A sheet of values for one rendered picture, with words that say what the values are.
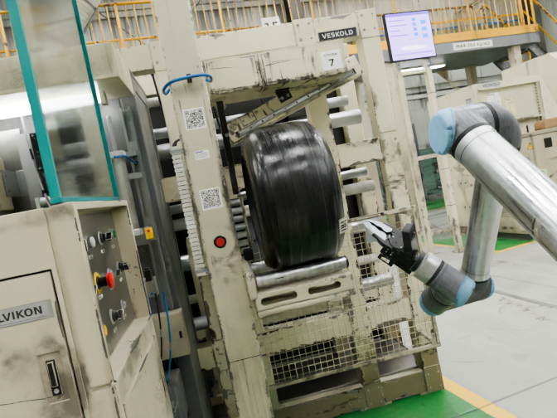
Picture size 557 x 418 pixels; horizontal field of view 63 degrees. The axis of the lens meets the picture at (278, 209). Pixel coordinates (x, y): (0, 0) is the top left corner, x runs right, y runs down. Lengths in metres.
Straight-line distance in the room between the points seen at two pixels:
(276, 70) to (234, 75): 0.18
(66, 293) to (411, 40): 5.20
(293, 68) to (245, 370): 1.23
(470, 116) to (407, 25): 4.61
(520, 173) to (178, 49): 1.18
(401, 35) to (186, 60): 4.24
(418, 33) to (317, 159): 4.44
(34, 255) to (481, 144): 1.00
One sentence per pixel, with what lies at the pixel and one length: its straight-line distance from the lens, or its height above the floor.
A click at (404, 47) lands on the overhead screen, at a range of 5.71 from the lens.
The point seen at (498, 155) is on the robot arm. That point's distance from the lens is 1.16.
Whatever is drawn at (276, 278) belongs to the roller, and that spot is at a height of 0.90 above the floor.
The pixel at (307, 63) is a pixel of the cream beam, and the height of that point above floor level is 1.70.
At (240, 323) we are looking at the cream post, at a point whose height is 0.75.
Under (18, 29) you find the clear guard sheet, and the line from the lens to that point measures 1.05.
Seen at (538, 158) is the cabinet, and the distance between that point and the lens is 6.24.
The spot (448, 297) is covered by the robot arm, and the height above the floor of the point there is 0.80.
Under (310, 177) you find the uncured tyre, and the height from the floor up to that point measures 1.23.
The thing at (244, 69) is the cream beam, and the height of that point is 1.72.
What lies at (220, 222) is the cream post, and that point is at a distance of 1.66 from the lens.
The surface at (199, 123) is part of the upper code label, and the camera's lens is 1.68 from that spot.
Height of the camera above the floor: 1.22
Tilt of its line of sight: 3 degrees down
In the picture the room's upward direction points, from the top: 11 degrees counter-clockwise
